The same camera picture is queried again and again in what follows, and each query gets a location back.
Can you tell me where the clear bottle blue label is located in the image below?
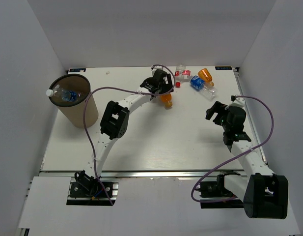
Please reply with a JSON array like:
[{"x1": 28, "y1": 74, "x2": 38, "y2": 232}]
[{"x1": 46, "y1": 85, "x2": 85, "y2": 103}]

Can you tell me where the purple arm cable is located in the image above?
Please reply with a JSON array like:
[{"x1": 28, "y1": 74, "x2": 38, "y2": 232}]
[
  {"x1": 190, "y1": 96, "x2": 275, "y2": 203},
  {"x1": 82, "y1": 64, "x2": 176, "y2": 206}
]

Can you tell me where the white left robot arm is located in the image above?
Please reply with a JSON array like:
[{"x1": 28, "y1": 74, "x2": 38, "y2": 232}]
[{"x1": 76, "y1": 64, "x2": 176, "y2": 196}]

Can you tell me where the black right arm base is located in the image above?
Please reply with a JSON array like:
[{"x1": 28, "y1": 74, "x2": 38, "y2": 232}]
[{"x1": 195, "y1": 171, "x2": 244, "y2": 209}]

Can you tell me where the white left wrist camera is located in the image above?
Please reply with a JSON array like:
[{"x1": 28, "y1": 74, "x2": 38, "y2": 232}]
[{"x1": 151, "y1": 65, "x2": 167, "y2": 76}]

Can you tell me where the blue label bottle far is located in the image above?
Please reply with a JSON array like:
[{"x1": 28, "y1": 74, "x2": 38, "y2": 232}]
[{"x1": 190, "y1": 76, "x2": 217, "y2": 100}]

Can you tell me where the blue sticker corner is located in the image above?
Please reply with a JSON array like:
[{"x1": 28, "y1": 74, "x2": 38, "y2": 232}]
[
  {"x1": 215, "y1": 66, "x2": 233, "y2": 70},
  {"x1": 68, "y1": 68, "x2": 86, "y2": 73}
]

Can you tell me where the crushed red label bottle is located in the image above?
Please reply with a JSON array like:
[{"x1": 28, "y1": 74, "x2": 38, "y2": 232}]
[{"x1": 174, "y1": 63, "x2": 191, "y2": 81}]

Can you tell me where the blue sticker right corner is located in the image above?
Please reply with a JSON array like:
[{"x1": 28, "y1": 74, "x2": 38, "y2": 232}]
[{"x1": 215, "y1": 66, "x2": 233, "y2": 70}]

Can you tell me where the aluminium table front rail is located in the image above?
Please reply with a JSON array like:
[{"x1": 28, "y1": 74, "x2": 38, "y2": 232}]
[{"x1": 39, "y1": 169, "x2": 250, "y2": 179}]

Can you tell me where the blue sticker left corner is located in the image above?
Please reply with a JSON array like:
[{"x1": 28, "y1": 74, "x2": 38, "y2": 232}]
[{"x1": 68, "y1": 68, "x2": 86, "y2": 73}]

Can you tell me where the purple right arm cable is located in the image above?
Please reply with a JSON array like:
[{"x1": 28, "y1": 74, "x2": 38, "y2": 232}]
[{"x1": 190, "y1": 96, "x2": 275, "y2": 203}]

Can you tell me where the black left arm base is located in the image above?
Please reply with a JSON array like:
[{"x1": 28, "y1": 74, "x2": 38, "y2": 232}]
[{"x1": 66, "y1": 171, "x2": 118, "y2": 206}]

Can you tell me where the brown cardboard cylinder bin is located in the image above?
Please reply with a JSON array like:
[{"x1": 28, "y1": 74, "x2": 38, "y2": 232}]
[{"x1": 49, "y1": 74, "x2": 99, "y2": 128}]

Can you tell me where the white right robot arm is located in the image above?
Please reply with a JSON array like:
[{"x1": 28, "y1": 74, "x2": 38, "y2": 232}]
[{"x1": 201, "y1": 98, "x2": 288, "y2": 219}]

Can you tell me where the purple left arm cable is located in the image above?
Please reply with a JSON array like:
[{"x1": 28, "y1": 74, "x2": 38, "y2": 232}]
[{"x1": 82, "y1": 64, "x2": 176, "y2": 206}]

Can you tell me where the orange juice bottle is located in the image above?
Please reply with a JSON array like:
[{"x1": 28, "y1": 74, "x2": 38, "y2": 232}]
[
  {"x1": 197, "y1": 68, "x2": 214, "y2": 87},
  {"x1": 159, "y1": 93, "x2": 172, "y2": 109}
]

